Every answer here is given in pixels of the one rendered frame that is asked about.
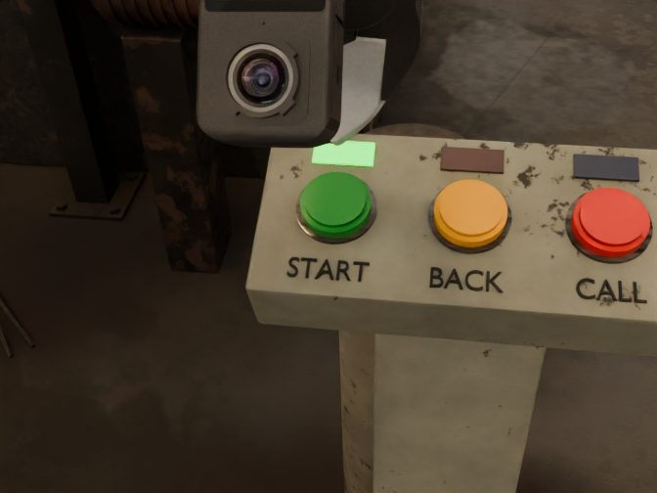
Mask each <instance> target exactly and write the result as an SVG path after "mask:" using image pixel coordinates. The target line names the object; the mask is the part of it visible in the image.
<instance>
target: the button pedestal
mask: <svg viewBox="0 0 657 493"><path fill-rule="evenodd" d="M347 141H348V142H367V143H375V149H374V158H373V166H362V165H345V164H328V163H313V162H312V158H313V152H314V148H309V149H302V148H271V152H270V157H269V162H268V167H267V173H266V178H265V184H264V189H263V194H262V200H261V204H260V209H259V215H258V220H257V226H256V231H255V236H254V242H253V247H252V253H251V257H250V262H249V268H248V273H247V278H246V284H245V288H246V292H247V294H248V297H249V300H250V302H251V305H252V308H253V310H254V313H255V315H256V318H257V321H258V322H259V323H261V324H267V325H279V326H291V327H302V328H314V329H326V330H338V331H349V332H361V333H373V334H374V351H373V463H372V493H516V488H517V483H518V479H519V475H520V470H521V466H522V461H523V456H524V452H525V447H526V442H527V438H528V433H529V428H530V424H531V420H532V415H533V411H534V406H535V401H536V397H537V392H538V388H539V383H540V378H541V374H542V369H543V365H544V361H545V356H546V351H547V347H549V348H561V349H573V350H585V351H596V352H608V353H620V354H632V355H643V356H655V357H657V150H647V149H628V148H609V147H591V146H573V145H554V144H536V143H518V142H500V141H481V140H463V139H445V138H426V137H408V136H390V135H372V134H355V135H354V136H353V137H351V138H350V139H348V140H347ZM442 147H456V148H474V149H492V150H504V174H497V173H480V172H462V171H446V170H441V169H440V168H441V154H442ZM574 154H581V155H600V156H617V157H638V163H639V179H640V180H639V182H631V181H614V180H597V179H581V178H574V161H573V155H574ZM329 172H346V173H349V174H352V175H354V176H356V177H358V178H359V179H361V180H362V181H363V182H364V183H365V184H366V186H367V187H368V189H369V191H370V194H371V199H372V210H371V215H370V217H369V219H368V221H367V222H366V224H365V225H364V226H363V227H362V228H361V229H360V230H359V231H357V232H355V233H354V234H352V235H349V236H346V237H342V238H328V237H324V236H321V235H319V234H317V233H315V232H314V231H312V230H311V229H310V228H309V227H308V226H307V225H306V223H305V222H304V220H303V217H302V214H301V209H300V198H301V195H302V192H303V190H304V189H305V187H306V186H307V185H308V184H309V183H310V182H311V181H312V180H313V179H315V178H316V177H318V176H320V175H322V174H325V173H329ZM460 180H478V181H482V182H485V183H487V184H489V185H491V186H493V187H494V188H496V189H497V190H498V191H499V192H500V193H501V194H502V196H503V197H504V200H505V202H506V206H507V219H506V222H505V226H504V229H503V231H502V233H501V234H500V235H499V236H498V237H497V238H496V239H495V240H494V241H492V242H490V243H489V244H486V245H484V246H477V247H466V246H458V245H455V244H453V243H451V242H450V241H448V240H447V239H445V238H444V237H443V236H442V235H441V234H440V232H439V231H438V229H437V228H436V225H435V222H434V204H435V202H436V199H437V197H438V195H439V194H440V193H441V191H442V190H443V189H445V188H446V187H447V186H449V185H450V184H452V183H455V182H458V181H460ZM600 188H614V189H619V190H623V191H625V192H628V193H630V194H631V195H633V196H635V197H636V198H637V199H639V200H640V201H641V202H642V204H643V205H644V206H645V208H646V210H647V212H648V215H649V219H650V228H649V232H648V234H647V236H646V238H645V240H644V242H643V244H642V245H641V246H640V247H639V248H638V249H637V250H636V251H634V252H632V253H630V254H628V255H624V256H619V257H608V256H602V255H599V254H596V253H594V252H592V251H590V250H588V249H587V248H585V247H584V246H583V245H582V244H581V243H580V242H579V241H578V240H577V238H576V236H575V234H574V232H573V229H572V223H571V221H572V215H573V211H574V209H575V206H576V204H577V202H578V201H579V199H580V198H581V197H582V196H583V195H585V194H586V193H588V192H590V191H592V190H596V189H600Z"/></svg>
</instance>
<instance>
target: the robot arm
mask: <svg viewBox="0 0 657 493"><path fill-rule="evenodd" d="M421 22H422V0H199V4H198V45H197V122H198V125H199V127H200V128H201V129H202V130H203V132H204V133H206V134H207V135H208V136H209V137H211V138H213V139H215V140H217V141H219V142H222V143H226V144H230V145H235V146H239V147H264V148H302V149H309V148H316V147H320V146H321V145H326V144H329V143H331V144H334V145H335V146H340V145H342V144H343V143H344V142H346V141H347V140H348V139H350V138H351V137H353V136H354V135H355V134H357V133H358V132H359V131H360V130H362V129H363V128H364V127H365V126H366V125H367V124H368V123H369V122H370V121H371V120H372V119H373V118H374V117H375V116H376V114H377V113H378V112H379V110H380V109H381V108H382V106H383V105H384V103H385V102H386V101H389V100H390V98H391V97H392V95H393V94H394V92H395V91H396V89H397V88H398V86H399V85H400V83H401V82H402V80H403V79H404V77H405V76H406V74H407V72H408V71H409V69H410V68H411V66H412V65H413V63H414V61H415V59H416V55H417V52H418V48H419V42H420V34H421Z"/></svg>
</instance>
